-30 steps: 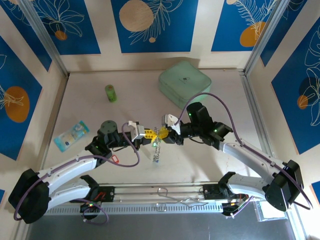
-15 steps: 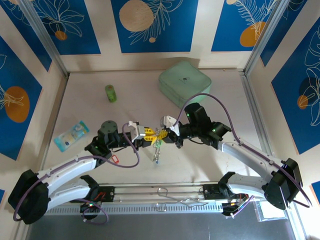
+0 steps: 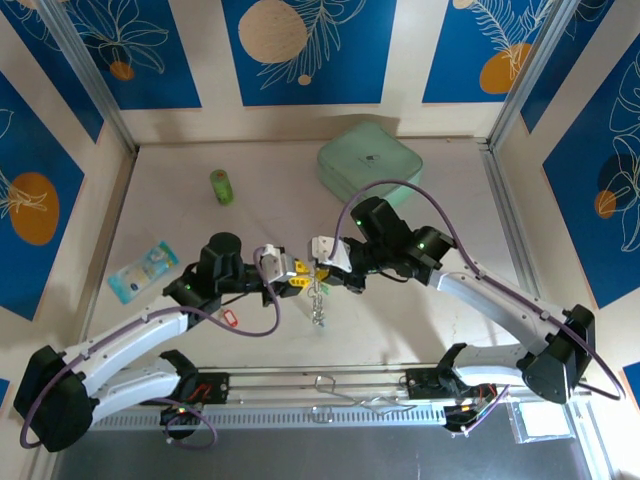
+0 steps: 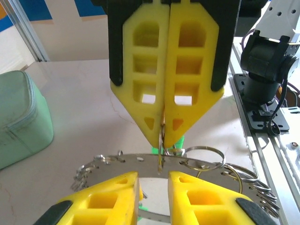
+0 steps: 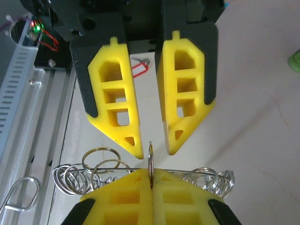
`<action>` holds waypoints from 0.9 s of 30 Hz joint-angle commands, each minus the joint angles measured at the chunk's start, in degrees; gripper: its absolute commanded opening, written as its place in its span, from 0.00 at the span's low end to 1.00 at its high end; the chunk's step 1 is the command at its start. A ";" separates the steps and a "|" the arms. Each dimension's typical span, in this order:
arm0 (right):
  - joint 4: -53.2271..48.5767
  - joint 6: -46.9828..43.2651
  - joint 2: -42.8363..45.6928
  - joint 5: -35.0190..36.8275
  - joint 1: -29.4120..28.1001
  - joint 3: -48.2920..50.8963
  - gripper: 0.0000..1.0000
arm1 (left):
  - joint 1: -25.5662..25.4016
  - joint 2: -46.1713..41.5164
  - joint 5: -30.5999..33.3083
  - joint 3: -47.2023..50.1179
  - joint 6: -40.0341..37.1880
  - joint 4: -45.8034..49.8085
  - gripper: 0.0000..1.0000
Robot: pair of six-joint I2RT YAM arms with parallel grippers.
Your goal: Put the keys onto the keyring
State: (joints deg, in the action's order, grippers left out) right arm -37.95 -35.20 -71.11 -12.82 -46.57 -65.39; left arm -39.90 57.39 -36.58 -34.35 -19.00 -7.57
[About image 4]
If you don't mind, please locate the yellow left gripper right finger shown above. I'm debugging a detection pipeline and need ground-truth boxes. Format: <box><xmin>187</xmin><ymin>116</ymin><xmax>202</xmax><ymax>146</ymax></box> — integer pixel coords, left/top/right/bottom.
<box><xmin>168</xmin><ymin>171</ymin><xmax>279</xmax><ymax>225</ymax></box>

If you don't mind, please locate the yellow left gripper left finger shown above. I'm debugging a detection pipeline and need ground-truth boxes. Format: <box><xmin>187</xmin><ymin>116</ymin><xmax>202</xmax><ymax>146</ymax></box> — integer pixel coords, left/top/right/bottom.
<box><xmin>35</xmin><ymin>171</ymin><xmax>143</xmax><ymax>225</ymax></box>

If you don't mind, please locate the metal key holder with rings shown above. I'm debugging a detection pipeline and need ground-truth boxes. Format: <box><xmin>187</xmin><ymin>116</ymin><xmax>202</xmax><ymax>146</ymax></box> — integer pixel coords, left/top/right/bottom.
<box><xmin>70</xmin><ymin>145</ymin><xmax>281</xmax><ymax>222</ymax></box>

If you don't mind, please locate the small metal key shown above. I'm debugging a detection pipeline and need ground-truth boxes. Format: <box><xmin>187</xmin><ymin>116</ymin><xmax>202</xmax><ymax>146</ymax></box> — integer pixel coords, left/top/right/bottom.
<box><xmin>157</xmin><ymin>110</ymin><xmax>169</xmax><ymax>175</ymax></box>

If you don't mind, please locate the green key tag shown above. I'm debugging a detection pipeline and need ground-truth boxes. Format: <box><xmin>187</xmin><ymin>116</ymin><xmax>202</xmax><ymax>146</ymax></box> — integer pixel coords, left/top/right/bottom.
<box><xmin>150</xmin><ymin>135</ymin><xmax>185</xmax><ymax>155</ymax></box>

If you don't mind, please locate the mint green zippered pouch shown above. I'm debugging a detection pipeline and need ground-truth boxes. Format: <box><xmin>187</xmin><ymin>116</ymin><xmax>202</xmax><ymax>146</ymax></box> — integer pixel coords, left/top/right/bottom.
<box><xmin>0</xmin><ymin>70</ymin><xmax>54</xmax><ymax>171</ymax></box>

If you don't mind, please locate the aluminium frame post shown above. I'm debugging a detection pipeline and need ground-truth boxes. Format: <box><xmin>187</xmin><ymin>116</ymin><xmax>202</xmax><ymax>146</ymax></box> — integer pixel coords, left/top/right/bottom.
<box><xmin>4</xmin><ymin>0</ymin><xmax>50</xmax><ymax>63</ymax></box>

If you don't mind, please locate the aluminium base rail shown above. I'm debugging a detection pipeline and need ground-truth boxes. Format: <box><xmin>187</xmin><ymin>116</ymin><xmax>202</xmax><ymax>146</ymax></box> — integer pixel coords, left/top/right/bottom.
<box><xmin>228</xmin><ymin>44</ymin><xmax>300</xmax><ymax>225</ymax></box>

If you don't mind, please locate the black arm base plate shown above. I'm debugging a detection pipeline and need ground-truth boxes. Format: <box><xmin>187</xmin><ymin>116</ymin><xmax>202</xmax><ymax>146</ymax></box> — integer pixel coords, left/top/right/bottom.
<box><xmin>234</xmin><ymin>74</ymin><xmax>290</xmax><ymax>133</ymax></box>

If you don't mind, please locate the thin black cable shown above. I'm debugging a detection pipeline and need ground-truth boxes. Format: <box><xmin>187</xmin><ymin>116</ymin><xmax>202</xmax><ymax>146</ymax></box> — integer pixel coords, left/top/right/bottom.
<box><xmin>268</xmin><ymin>62</ymin><xmax>289</xmax><ymax>137</ymax></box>

